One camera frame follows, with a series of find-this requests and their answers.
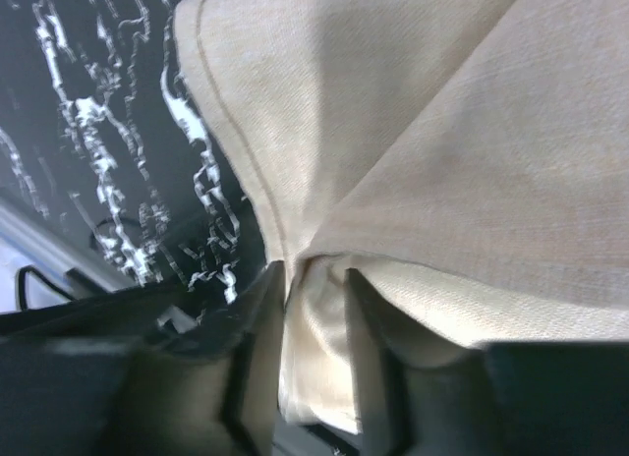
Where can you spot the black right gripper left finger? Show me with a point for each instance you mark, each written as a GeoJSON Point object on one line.
{"type": "Point", "coordinates": [221, 400]}

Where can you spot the aluminium front frame rail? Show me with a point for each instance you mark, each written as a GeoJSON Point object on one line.
{"type": "Point", "coordinates": [80, 270]}

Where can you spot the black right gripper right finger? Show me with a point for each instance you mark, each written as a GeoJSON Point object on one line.
{"type": "Point", "coordinates": [416, 393]}

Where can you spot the beige cloth napkin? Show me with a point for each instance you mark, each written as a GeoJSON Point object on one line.
{"type": "Point", "coordinates": [469, 157]}

